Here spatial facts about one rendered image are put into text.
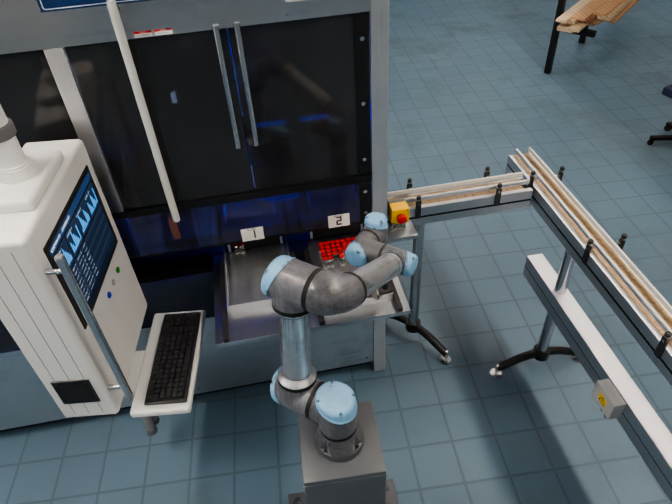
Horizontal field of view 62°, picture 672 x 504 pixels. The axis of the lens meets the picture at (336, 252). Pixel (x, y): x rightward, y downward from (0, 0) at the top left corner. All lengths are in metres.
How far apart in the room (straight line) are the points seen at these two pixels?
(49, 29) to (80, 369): 0.98
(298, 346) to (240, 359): 1.18
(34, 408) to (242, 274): 1.26
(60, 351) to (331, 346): 1.34
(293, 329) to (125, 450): 1.61
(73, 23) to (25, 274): 0.72
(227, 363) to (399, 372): 0.88
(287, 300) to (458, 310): 1.96
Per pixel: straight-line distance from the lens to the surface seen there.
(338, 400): 1.64
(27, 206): 1.62
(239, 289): 2.17
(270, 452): 2.75
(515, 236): 3.81
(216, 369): 2.75
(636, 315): 2.15
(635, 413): 2.37
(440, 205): 2.44
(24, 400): 2.97
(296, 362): 1.59
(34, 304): 1.69
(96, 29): 1.84
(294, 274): 1.39
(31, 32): 1.88
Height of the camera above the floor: 2.38
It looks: 41 degrees down
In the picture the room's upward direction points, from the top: 4 degrees counter-clockwise
